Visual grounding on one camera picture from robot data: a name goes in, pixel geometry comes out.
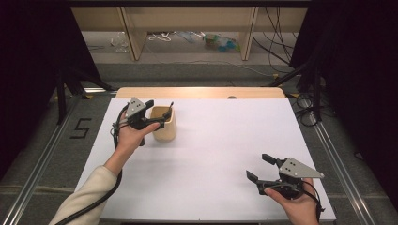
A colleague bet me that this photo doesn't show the green and blue plastic bags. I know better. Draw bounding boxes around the green and blue plastic bags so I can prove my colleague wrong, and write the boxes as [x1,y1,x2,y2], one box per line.
[202,32,241,53]

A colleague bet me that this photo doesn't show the black metal stand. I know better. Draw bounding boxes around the black metal stand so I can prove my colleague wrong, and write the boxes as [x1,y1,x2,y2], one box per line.
[268,58,324,123]
[55,66,115,126]

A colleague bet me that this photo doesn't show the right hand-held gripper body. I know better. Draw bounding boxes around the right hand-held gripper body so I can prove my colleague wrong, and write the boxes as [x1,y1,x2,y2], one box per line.
[256,157,326,201]

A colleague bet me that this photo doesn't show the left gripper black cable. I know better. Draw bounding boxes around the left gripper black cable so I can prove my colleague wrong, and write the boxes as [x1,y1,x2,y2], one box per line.
[54,105,130,225]

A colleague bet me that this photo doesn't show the light wooden shelf unit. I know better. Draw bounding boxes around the light wooden shelf unit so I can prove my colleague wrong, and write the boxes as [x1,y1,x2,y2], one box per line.
[70,6,310,62]

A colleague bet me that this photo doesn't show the black cable bundle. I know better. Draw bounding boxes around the black cable bundle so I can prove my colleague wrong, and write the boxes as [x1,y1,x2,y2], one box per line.
[294,93,324,128]

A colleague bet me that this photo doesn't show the hanging black cables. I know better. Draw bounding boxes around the hanging black cables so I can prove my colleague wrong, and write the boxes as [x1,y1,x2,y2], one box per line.
[252,7,299,68]

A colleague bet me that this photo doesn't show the person's left hand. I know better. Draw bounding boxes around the person's left hand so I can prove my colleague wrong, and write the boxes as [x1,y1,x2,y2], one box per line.
[115,110,161,155]

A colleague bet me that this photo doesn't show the person's right hand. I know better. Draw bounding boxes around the person's right hand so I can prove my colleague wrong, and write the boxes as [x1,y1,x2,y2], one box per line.
[263,177,320,225]

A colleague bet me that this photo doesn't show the square wooden pen holder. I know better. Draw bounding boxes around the square wooden pen holder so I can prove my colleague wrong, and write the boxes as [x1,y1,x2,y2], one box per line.
[148,105,177,143]

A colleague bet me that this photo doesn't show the dark curtain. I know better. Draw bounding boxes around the dark curtain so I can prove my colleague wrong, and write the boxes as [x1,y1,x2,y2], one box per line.
[289,0,398,204]
[0,0,101,181]

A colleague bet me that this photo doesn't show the white table board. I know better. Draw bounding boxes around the white table board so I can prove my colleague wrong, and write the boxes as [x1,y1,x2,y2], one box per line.
[73,97,338,223]

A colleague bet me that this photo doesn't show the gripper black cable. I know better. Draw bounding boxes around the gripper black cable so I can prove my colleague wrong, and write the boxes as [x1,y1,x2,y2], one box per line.
[54,105,130,225]
[300,179,327,224]

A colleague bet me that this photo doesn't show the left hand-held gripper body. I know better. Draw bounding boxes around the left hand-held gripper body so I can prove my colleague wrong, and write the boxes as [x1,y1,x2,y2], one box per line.
[118,97,164,130]

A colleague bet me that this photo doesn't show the long metal floor rail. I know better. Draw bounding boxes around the long metal floor rail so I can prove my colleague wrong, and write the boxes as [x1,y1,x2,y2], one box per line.
[1,93,83,225]
[299,96,377,225]

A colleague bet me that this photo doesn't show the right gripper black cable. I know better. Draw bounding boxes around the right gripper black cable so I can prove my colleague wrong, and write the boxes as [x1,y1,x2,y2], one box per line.
[300,179,327,224]

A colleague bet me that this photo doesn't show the light wooden table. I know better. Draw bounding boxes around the light wooden table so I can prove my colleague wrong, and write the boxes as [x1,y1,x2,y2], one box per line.
[115,86,286,100]

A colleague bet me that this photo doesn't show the white coiled cable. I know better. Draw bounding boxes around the white coiled cable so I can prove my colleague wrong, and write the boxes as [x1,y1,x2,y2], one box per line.
[146,31,176,43]

